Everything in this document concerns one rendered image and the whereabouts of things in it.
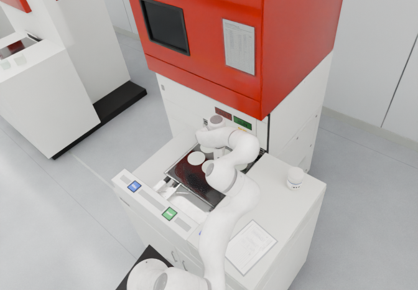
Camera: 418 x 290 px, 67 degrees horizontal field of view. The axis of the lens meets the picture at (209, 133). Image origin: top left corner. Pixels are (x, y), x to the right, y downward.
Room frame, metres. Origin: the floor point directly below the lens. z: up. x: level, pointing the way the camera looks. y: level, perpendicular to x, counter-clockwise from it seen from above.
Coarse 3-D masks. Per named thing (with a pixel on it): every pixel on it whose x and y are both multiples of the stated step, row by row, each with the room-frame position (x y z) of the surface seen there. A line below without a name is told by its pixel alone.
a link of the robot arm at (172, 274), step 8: (168, 272) 0.39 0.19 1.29; (176, 272) 0.39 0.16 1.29; (184, 272) 0.39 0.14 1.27; (160, 280) 0.37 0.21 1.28; (168, 280) 0.36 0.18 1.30; (176, 280) 0.36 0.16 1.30; (184, 280) 0.36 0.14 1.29; (192, 280) 0.37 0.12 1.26; (200, 280) 0.37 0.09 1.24; (160, 288) 0.35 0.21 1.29; (168, 288) 0.34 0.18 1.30; (176, 288) 0.34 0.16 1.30; (184, 288) 0.34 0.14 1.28; (192, 288) 0.34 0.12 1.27; (200, 288) 0.35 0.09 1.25
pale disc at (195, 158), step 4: (192, 152) 1.21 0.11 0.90; (196, 152) 1.20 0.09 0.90; (200, 152) 1.20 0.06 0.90; (188, 156) 1.18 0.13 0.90; (192, 156) 1.18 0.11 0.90; (196, 156) 1.18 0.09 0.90; (200, 156) 1.17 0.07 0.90; (204, 156) 1.17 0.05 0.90; (188, 160) 1.16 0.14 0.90; (192, 160) 1.15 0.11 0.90; (196, 160) 1.15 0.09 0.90; (200, 160) 1.14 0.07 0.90; (204, 160) 1.14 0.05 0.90; (192, 164) 1.12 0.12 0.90; (196, 164) 1.12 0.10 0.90
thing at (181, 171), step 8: (200, 144) 1.26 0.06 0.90; (184, 160) 1.16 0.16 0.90; (208, 160) 1.14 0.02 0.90; (176, 168) 1.11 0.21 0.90; (184, 168) 1.10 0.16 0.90; (192, 168) 1.09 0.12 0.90; (200, 168) 1.09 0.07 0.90; (248, 168) 1.04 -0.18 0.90; (176, 176) 1.06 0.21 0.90; (184, 176) 1.05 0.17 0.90; (192, 176) 1.04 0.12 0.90; (200, 176) 1.03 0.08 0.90; (184, 184) 1.00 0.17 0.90; (192, 184) 0.99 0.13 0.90; (200, 184) 0.98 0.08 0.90; (208, 184) 0.97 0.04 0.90; (200, 192) 0.93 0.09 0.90; (208, 192) 0.92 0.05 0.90; (216, 192) 0.91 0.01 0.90; (208, 200) 0.87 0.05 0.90; (216, 200) 0.87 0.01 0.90
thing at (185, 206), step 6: (168, 186) 1.01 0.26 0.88; (162, 192) 0.98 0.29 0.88; (174, 198) 0.93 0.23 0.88; (180, 198) 0.93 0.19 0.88; (174, 204) 0.89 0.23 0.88; (180, 204) 0.89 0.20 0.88; (186, 204) 0.88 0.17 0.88; (192, 204) 0.88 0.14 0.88; (186, 210) 0.85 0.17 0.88; (192, 210) 0.84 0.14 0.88; (198, 210) 0.84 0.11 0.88; (192, 216) 0.81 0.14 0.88; (198, 216) 0.81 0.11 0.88
